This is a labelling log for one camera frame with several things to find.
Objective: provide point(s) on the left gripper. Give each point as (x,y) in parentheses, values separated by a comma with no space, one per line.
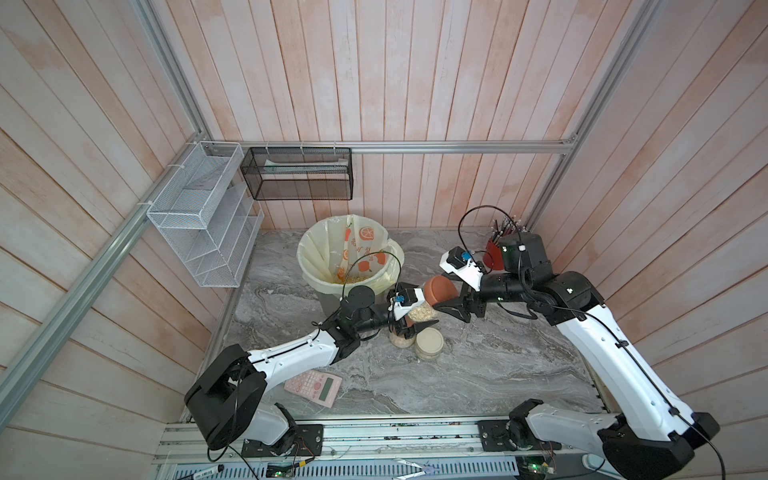
(401,326)

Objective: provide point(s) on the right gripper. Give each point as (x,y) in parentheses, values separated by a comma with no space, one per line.
(461,311)

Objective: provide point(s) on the brown jar lid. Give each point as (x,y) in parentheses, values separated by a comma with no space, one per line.
(439,289)

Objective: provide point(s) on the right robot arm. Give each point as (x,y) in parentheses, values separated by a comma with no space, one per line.
(653,435)

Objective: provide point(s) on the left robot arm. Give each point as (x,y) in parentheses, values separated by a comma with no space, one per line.
(225,400)

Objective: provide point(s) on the oatmeal jar with cream lid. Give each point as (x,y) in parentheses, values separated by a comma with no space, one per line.
(429,344)

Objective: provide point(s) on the oatmeal jar with brown lid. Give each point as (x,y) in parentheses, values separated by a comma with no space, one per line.
(404,339)

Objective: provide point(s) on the red pencil cup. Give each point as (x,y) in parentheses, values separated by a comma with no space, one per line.
(492,257)

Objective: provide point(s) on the grey trash bin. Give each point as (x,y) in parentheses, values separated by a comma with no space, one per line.
(327,297)

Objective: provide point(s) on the bundle of pencils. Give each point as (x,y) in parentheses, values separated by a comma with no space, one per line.
(506,227)

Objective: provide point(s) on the pink calculator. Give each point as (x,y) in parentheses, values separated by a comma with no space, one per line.
(315,386)

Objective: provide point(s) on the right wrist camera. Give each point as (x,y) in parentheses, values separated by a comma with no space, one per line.
(460,263)

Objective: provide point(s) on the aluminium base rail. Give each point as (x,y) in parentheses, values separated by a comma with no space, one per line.
(384,447)

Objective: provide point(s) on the horizontal aluminium frame bar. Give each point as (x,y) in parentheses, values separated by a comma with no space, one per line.
(426,147)

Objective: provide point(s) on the black wire mesh basket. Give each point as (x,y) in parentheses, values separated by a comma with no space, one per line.
(299,173)

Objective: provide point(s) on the white wire mesh shelf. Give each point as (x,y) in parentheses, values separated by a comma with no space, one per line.
(204,212)

